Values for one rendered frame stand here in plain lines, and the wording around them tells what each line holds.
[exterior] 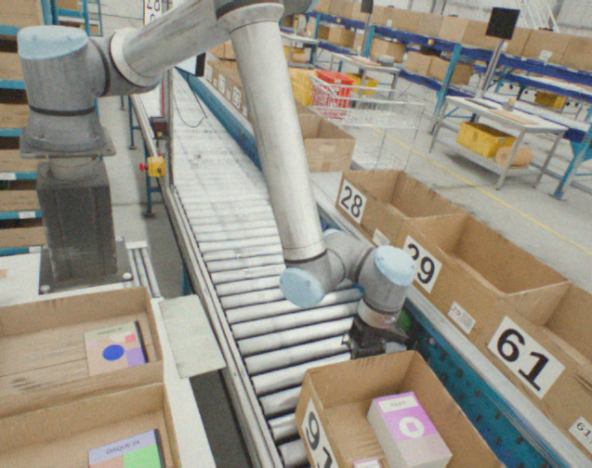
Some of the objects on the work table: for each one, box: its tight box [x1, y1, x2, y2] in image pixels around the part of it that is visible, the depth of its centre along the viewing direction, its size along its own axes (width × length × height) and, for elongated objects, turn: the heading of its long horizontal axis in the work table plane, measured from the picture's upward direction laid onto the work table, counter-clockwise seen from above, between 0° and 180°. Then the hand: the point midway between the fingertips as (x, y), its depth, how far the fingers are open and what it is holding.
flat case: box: [84, 321, 150, 377], centre depth 101 cm, size 14×19×2 cm
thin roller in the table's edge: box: [141, 248, 161, 299], centre depth 133 cm, size 2×28×2 cm, turn 12°
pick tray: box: [0, 285, 164, 423], centre depth 95 cm, size 28×38×10 cm
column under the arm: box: [35, 161, 135, 296], centre depth 122 cm, size 26×26×33 cm
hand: (363, 372), depth 103 cm, fingers closed
